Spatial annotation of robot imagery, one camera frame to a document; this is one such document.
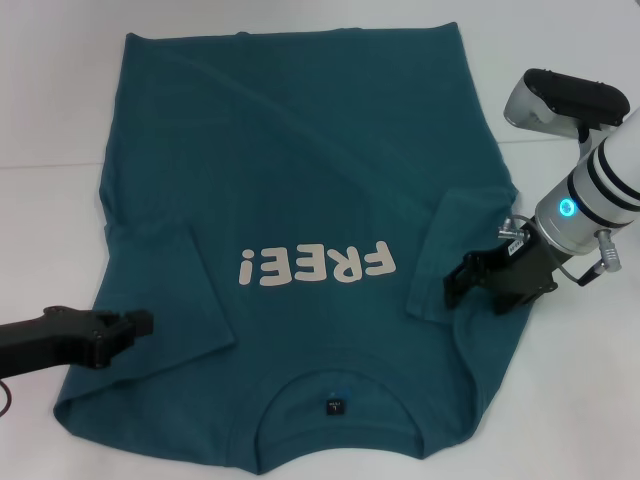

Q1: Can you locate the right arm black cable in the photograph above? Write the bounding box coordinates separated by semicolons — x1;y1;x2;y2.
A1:
495;213;622;288

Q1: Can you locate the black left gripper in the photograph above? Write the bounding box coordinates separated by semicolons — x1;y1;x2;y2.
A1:
0;304;156;381

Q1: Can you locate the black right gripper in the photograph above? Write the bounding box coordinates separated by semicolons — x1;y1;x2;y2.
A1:
442;224;560;317

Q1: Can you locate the teal blue printed t-shirt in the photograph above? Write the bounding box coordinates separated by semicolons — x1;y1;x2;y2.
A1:
52;20;531;461

